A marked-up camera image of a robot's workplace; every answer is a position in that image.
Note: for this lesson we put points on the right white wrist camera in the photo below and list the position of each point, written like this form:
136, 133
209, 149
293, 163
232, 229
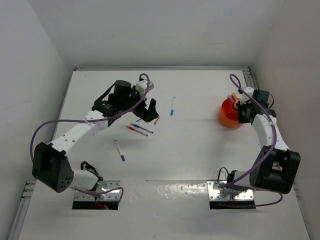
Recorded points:
246, 94

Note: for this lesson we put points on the purple capped white pen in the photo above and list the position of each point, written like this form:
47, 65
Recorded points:
119, 150

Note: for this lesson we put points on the red ballpoint pen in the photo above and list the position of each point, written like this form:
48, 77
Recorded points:
137, 131

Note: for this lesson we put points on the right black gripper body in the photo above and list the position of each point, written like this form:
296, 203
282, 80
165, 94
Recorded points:
242, 112

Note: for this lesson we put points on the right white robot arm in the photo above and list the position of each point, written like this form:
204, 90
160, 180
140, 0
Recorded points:
276, 166

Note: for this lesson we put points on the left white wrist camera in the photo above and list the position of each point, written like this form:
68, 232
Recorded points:
141, 86

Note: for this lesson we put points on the lilac marker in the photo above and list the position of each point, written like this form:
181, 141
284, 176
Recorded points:
229, 97

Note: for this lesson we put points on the blue ballpoint pen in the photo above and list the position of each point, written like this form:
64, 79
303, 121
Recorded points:
142, 128

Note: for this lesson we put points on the grey orange marker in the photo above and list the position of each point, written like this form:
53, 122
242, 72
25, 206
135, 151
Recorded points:
234, 97

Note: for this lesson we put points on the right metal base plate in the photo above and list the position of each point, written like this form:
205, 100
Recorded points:
217, 194

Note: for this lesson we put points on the metal base plate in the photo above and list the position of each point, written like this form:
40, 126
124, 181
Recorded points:
109, 188
217, 194

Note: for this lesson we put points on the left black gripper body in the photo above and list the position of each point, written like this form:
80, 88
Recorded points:
139, 107

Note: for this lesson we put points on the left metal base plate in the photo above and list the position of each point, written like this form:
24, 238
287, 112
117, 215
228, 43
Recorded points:
109, 188

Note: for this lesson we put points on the pink glue bottle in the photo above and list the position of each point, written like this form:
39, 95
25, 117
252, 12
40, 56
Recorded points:
235, 106

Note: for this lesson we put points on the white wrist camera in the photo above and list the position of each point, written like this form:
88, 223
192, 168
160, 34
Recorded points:
246, 94
141, 86

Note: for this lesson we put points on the orange divided container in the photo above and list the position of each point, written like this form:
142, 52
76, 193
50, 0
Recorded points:
228, 115

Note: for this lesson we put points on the blue capped white pen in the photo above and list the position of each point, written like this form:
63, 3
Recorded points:
172, 106

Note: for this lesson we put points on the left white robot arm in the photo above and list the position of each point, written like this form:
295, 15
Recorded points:
51, 162

